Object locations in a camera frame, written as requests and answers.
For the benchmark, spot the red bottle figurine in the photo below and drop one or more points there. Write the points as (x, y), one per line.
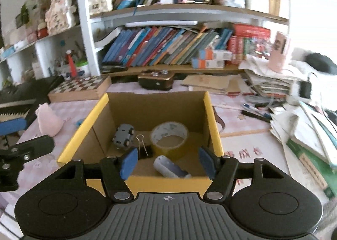
(71, 64)

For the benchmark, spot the white green jar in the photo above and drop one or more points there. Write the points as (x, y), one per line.
(82, 69)

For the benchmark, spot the pink pen holder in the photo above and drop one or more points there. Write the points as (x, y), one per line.
(277, 58)

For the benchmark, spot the black Yamaha keyboard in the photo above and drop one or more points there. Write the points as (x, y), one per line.
(23, 100)

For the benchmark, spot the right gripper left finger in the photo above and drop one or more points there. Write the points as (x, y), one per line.
(115, 171)

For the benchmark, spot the pink plush pig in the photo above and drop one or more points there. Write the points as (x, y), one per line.
(49, 123)

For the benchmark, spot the yellow cardboard box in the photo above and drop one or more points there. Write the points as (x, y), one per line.
(92, 141)

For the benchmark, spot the white spray bottle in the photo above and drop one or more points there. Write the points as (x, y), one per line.
(168, 169)

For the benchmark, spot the white bookshelf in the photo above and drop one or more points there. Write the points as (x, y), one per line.
(90, 28)

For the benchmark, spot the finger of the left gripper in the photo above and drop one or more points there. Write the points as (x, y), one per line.
(31, 149)
(12, 126)

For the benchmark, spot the stack of papers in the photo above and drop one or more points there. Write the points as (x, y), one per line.
(310, 135)

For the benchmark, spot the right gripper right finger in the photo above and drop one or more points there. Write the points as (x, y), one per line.
(222, 171)

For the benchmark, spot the wooden chess board box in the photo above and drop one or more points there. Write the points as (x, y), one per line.
(90, 88)

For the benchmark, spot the yellow tape roll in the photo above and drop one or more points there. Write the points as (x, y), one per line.
(169, 139)

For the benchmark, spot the pink checkered tablecloth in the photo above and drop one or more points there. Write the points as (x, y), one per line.
(245, 147)

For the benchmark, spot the black brown small case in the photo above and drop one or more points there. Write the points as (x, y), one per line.
(161, 80)

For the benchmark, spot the grey toy car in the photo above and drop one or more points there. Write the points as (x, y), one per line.
(123, 136)

